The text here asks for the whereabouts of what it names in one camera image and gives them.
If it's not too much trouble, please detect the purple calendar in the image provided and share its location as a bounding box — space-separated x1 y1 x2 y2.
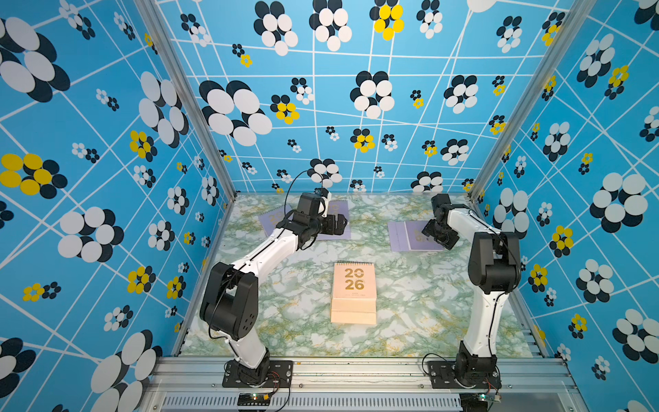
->
258 206 285 237
388 221 444 252
317 200 351 240

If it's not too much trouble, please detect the pink calendar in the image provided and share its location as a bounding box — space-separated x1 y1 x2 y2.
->
331 261 378 326

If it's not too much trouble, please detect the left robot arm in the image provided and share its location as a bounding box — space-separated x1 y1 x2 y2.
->
199 188 348 386

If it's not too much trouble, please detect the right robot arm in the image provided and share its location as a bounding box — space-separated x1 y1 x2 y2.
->
422 193 521 387

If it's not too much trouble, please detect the right circuit board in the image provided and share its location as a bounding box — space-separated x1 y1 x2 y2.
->
460 393 501 412

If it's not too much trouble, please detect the circuit board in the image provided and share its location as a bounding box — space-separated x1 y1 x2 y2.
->
237 393 272 409
460 393 501 412

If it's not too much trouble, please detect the left circuit board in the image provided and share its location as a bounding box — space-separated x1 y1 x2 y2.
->
237 393 272 409

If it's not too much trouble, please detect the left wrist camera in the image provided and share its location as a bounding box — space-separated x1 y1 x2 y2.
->
314 187 331 217

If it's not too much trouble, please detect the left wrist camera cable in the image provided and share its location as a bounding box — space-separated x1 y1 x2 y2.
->
282 168 331 217

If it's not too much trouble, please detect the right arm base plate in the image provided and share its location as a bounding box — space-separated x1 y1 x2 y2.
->
426 359 503 390

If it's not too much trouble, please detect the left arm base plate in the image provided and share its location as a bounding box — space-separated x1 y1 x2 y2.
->
222 360 293 389

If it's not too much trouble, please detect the aluminium front rail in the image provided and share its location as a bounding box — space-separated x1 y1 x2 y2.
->
139 357 588 411

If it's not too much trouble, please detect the right aluminium corner post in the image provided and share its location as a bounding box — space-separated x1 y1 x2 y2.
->
469 0 597 205

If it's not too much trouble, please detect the aluminium corner post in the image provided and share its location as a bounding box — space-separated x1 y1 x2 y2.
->
135 0 236 206
469 0 597 205

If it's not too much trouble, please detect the left aluminium corner post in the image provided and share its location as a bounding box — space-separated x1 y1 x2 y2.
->
135 0 236 206

